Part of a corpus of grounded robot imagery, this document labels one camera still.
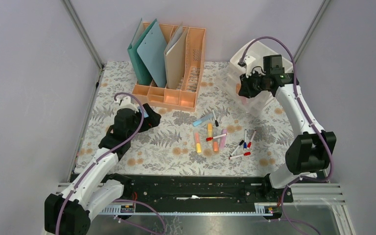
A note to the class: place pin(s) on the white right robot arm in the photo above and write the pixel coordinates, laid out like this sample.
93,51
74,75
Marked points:
312,147

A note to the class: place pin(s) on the black cap whiteboard marker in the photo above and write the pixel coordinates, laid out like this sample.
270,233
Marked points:
215,118

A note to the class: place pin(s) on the orange plastic file organizer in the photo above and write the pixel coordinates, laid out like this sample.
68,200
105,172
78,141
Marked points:
185,96

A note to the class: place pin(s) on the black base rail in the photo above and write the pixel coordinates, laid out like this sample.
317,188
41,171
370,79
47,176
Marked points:
200,195

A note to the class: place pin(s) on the red cap marker lowest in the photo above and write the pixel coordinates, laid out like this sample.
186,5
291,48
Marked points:
240,155

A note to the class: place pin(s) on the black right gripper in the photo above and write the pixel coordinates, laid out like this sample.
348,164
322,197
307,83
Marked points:
245,90

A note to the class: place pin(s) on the red cap marker upper right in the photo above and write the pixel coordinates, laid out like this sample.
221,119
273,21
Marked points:
251,139

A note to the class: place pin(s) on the white plastic drawer unit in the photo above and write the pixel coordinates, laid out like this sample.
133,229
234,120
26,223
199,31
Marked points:
267,61

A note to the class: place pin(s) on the tan kraft folder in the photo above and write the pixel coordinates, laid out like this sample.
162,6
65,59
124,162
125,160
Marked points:
174,57

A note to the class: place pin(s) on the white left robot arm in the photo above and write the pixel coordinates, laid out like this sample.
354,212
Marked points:
72,211

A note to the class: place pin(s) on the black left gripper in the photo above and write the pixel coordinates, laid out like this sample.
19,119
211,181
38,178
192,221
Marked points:
152,121

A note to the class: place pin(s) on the floral table cloth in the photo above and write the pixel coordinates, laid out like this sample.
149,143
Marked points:
169,149

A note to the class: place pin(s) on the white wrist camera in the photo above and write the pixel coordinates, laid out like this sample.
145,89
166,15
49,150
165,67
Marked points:
247,61
126,103

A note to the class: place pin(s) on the red cap marker on highlighters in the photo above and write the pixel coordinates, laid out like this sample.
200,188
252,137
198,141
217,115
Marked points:
216,137

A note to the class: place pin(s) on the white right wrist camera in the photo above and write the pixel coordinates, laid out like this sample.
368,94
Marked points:
247,61

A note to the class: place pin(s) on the light blue folder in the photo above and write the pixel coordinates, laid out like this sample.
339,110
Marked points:
151,51

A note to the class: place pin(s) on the black cap marker right group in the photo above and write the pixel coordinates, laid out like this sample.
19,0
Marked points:
236,148

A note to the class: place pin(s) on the green folder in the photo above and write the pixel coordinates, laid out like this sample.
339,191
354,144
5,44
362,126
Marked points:
140,69

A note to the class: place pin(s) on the blue cap marker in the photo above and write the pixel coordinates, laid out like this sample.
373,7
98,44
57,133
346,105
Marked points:
245,139

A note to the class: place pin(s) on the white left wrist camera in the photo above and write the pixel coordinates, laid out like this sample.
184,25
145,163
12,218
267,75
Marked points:
126,103

